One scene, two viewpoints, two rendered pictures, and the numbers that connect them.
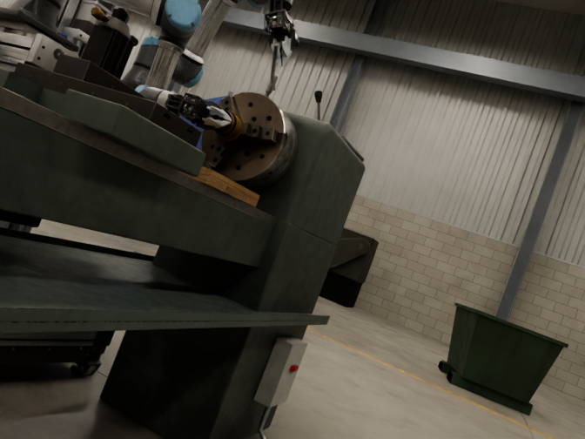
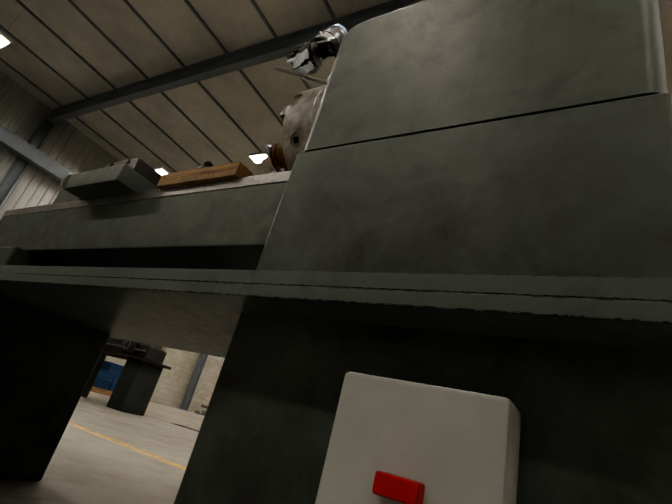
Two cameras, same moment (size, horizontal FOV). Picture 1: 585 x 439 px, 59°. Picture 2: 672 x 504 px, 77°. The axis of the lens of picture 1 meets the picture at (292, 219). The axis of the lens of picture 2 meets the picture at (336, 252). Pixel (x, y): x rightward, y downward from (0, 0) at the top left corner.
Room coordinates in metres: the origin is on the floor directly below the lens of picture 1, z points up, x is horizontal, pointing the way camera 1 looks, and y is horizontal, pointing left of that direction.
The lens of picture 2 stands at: (2.05, -0.67, 0.36)
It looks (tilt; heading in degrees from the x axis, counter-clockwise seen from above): 24 degrees up; 102
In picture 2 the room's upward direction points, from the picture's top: 15 degrees clockwise
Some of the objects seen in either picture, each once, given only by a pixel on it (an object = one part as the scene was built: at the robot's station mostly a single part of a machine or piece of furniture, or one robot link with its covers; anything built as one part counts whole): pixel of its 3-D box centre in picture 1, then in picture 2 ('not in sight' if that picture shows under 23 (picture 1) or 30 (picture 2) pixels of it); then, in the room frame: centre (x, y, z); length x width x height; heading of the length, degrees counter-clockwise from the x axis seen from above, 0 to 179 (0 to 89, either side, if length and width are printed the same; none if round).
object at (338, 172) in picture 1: (283, 174); (484, 134); (2.14, 0.10, 1.06); 0.59 x 0.48 x 0.39; 157
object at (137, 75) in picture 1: (143, 79); not in sight; (2.09, 0.78, 1.21); 0.15 x 0.15 x 0.10
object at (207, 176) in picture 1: (186, 172); (240, 212); (1.53, 0.35, 0.89); 0.36 x 0.30 x 0.04; 67
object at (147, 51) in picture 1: (155, 54); not in sight; (2.10, 0.77, 1.33); 0.13 x 0.12 x 0.14; 123
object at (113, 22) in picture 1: (116, 27); not in sight; (1.22, 0.56, 1.14); 0.08 x 0.08 x 0.03
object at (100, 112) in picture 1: (76, 116); (161, 222); (1.16, 0.54, 0.90); 0.53 x 0.30 x 0.06; 67
